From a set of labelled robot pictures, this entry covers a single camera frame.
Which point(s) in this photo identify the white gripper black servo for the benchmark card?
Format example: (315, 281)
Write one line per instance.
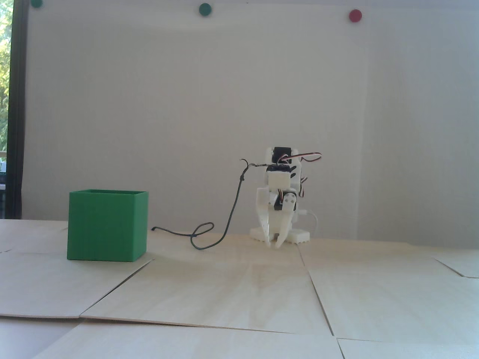
(278, 206)

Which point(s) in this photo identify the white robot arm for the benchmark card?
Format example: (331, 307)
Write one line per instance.
(280, 153)

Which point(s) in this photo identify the green open box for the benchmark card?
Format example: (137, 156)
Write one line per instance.
(104, 228)

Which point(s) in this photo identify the light plywood sheet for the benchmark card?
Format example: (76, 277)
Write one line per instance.
(206, 295)
(45, 288)
(393, 299)

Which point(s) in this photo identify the red round magnet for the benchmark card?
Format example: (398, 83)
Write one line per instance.
(355, 15)

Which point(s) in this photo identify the green round magnet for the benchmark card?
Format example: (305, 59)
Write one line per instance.
(204, 9)
(36, 3)

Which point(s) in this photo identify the dark window frame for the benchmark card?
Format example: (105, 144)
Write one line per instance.
(17, 112)

